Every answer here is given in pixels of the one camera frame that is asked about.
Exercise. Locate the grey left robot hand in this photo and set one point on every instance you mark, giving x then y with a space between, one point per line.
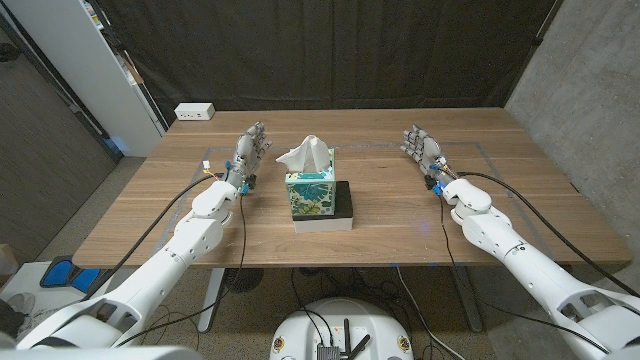
245 160

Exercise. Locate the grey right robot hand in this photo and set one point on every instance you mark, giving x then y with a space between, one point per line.
429 152

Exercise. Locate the white tissue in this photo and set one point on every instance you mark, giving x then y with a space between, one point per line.
310 155

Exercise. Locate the floral teal tissue box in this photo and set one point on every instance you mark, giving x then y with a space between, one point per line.
310 195

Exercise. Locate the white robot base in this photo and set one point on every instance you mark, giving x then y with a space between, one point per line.
300 330

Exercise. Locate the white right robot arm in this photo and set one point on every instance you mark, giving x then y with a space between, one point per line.
525 270

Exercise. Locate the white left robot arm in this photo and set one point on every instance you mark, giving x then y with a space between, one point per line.
165 270

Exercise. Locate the black box with antennas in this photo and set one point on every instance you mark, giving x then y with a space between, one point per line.
330 352

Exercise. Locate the white power strip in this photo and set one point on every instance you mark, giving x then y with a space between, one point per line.
194 111

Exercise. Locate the black and white block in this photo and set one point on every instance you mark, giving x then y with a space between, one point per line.
345 210

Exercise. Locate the black round floor fan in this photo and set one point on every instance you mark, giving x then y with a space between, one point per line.
243 280

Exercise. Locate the black curtain backdrop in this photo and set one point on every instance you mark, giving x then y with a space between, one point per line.
325 50

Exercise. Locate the white table leg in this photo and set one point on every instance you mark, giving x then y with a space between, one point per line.
211 300

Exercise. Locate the grey table leg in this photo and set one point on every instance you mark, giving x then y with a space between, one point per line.
467 300

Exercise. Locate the white cabinet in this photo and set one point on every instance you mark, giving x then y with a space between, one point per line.
85 65

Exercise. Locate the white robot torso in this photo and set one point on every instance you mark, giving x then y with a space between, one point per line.
100 353

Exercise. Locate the white sneaker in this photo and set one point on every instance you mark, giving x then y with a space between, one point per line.
22 305

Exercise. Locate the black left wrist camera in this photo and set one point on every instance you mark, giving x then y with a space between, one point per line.
252 182

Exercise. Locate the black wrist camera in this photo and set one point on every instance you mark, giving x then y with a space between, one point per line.
252 182
429 181

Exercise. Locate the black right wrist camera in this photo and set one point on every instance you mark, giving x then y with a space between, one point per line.
429 181

